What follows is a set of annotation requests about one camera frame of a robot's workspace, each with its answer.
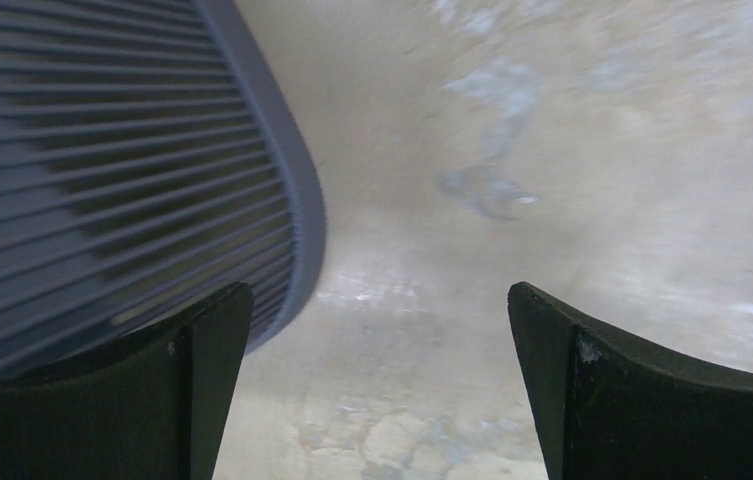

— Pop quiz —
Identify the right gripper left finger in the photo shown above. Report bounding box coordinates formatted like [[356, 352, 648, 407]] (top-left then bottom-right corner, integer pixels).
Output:
[[0, 283, 254, 479]]

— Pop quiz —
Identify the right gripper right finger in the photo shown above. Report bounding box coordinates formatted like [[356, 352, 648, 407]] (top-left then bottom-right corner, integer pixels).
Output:
[[508, 282, 753, 479]]

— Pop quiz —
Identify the grey plastic basket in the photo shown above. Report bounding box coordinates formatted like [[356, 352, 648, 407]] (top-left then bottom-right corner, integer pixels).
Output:
[[0, 0, 327, 378]]

